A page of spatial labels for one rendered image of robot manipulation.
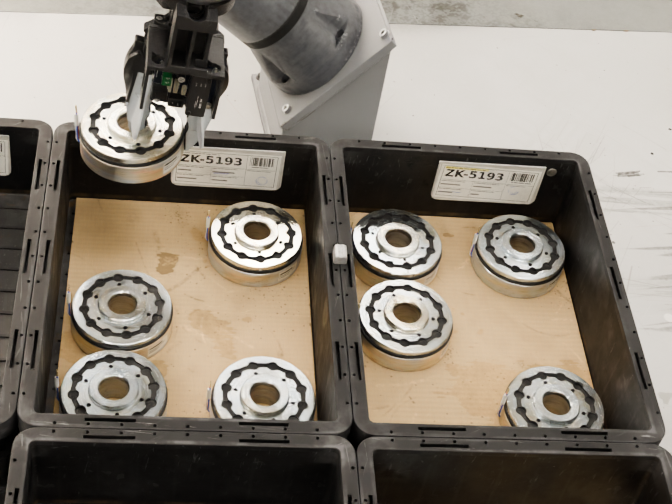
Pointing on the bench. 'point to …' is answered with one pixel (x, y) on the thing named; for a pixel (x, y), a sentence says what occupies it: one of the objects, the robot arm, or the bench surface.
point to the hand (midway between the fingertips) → (164, 130)
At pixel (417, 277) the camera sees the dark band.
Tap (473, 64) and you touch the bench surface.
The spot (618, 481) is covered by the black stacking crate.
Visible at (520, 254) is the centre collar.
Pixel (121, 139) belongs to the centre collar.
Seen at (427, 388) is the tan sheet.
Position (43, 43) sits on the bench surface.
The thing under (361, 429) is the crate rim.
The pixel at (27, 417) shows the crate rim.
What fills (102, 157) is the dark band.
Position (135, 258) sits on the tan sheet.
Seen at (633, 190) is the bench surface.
